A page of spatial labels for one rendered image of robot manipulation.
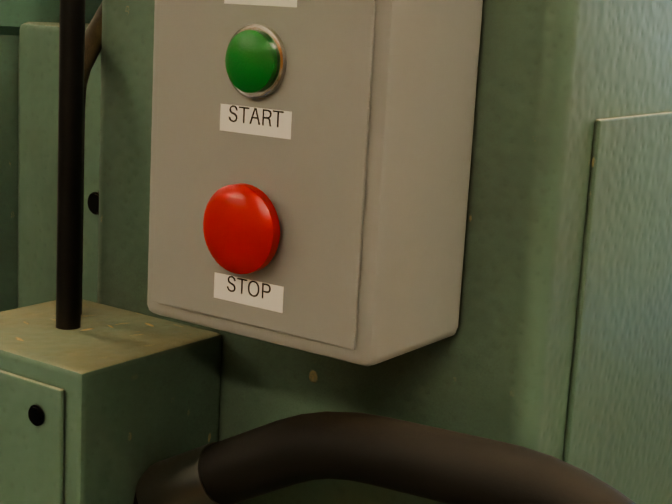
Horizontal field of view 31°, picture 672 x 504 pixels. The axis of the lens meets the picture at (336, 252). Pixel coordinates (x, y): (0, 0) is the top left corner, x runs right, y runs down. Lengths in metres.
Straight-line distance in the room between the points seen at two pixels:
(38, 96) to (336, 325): 0.28
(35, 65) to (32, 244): 0.09
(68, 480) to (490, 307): 0.17
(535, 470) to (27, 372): 0.19
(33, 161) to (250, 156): 0.24
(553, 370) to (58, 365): 0.18
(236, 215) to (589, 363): 0.15
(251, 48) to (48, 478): 0.18
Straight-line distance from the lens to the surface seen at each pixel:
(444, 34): 0.41
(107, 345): 0.49
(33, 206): 0.64
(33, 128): 0.64
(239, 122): 0.41
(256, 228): 0.40
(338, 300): 0.39
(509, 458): 0.40
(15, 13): 0.66
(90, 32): 0.55
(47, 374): 0.47
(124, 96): 0.53
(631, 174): 0.48
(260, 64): 0.40
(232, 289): 0.42
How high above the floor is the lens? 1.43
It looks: 11 degrees down
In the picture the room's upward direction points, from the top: 3 degrees clockwise
